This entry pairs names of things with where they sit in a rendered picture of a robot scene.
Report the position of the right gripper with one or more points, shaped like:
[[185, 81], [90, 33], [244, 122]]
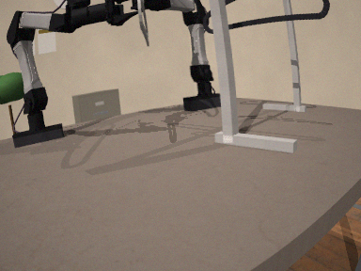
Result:
[[97, 13]]

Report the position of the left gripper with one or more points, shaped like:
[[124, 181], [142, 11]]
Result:
[[149, 5]]

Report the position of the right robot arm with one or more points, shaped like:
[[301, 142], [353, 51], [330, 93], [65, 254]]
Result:
[[35, 96]]

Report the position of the black clothes hanger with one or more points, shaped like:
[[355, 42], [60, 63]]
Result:
[[309, 16]]

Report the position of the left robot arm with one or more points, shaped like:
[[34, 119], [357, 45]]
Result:
[[200, 69]]

